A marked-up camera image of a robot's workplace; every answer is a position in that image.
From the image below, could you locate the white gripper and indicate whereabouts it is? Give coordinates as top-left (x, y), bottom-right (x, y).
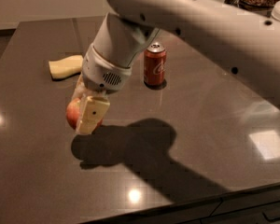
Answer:
top-left (72, 45), bottom-right (132, 135)

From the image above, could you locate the red apple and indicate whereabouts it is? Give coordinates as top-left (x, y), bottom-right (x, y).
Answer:
top-left (65, 97), bottom-right (104, 131)

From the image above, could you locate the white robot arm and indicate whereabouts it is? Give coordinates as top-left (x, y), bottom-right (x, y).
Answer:
top-left (74, 0), bottom-right (280, 135)

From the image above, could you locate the yellow sponge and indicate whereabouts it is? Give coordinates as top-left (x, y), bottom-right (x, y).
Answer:
top-left (49, 55), bottom-right (83, 80)

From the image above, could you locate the red soda can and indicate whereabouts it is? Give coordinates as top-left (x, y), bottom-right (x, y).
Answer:
top-left (144, 42), bottom-right (167, 87)

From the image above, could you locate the black drawer handle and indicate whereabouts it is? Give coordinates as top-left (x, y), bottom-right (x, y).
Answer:
top-left (262, 207), bottom-right (280, 222)

